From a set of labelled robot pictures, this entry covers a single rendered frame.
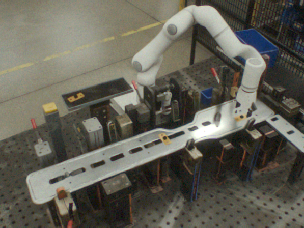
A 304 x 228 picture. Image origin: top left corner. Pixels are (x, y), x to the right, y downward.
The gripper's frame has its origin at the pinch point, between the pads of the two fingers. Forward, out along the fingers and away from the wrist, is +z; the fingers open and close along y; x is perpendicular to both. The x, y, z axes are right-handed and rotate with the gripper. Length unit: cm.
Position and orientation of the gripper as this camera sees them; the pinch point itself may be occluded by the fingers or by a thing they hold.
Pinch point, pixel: (243, 110)
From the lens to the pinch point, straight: 200.2
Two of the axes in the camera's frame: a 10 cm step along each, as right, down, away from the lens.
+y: 4.6, 5.8, -6.7
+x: 8.9, -3.0, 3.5
